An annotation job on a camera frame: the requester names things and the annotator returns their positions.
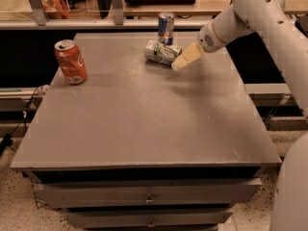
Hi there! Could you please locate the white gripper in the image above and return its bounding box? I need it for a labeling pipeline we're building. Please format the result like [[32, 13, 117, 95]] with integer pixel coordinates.
[[171, 19, 227, 71]]

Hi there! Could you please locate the crushed white 7up can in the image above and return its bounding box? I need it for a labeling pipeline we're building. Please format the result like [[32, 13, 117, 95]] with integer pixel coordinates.
[[144, 40, 182, 65]]

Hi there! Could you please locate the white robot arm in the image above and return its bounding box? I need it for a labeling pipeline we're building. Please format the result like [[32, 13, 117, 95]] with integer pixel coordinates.
[[171, 0, 308, 231]]

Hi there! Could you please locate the blue silver energy drink can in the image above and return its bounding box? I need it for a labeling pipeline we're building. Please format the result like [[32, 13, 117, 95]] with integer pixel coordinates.
[[158, 12, 174, 45]]

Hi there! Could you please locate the orange soda can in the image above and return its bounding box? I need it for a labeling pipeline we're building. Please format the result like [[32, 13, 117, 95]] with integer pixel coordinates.
[[54, 39, 88, 85]]

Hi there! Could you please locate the orange snack bag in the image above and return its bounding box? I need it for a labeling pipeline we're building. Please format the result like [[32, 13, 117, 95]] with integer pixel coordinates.
[[40, 0, 69, 19]]

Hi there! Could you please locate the grey upper drawer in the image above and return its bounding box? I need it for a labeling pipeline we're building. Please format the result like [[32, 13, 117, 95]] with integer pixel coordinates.
[[34, 178, 261, 208]]

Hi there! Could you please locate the grey drawer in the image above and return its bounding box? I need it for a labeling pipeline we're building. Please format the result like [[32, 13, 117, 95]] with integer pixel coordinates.
[[34, 178, 261, 208], [64, 208, 233, 229]]

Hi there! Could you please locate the grey lower drawer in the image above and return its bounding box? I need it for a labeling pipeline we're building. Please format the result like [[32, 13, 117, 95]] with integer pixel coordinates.
[[64, 208, 233, 229]]

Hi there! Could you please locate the metal railing frame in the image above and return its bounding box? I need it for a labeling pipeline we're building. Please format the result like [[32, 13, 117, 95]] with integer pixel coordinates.
[[0, 0, 239, 31]]

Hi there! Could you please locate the black cable on floor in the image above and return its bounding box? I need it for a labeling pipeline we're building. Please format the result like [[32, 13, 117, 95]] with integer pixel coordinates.
[[0, 87, 39, 156]]

